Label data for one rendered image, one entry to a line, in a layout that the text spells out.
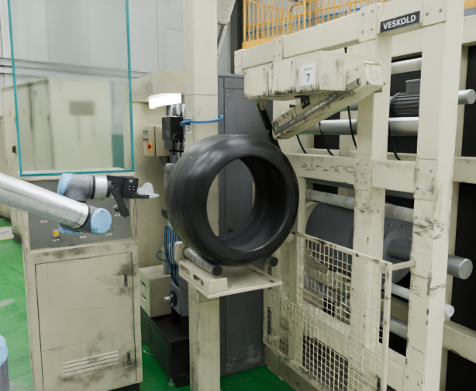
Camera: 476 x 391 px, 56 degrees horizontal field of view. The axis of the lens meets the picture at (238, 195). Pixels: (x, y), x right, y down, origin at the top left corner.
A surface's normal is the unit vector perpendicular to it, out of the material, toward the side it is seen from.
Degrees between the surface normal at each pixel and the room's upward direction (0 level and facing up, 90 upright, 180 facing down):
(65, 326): 90
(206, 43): 90
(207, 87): 90
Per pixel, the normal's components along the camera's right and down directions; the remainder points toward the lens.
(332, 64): 0.47, 0.12
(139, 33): 0.70, 0.10
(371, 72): 0.44, -0.18
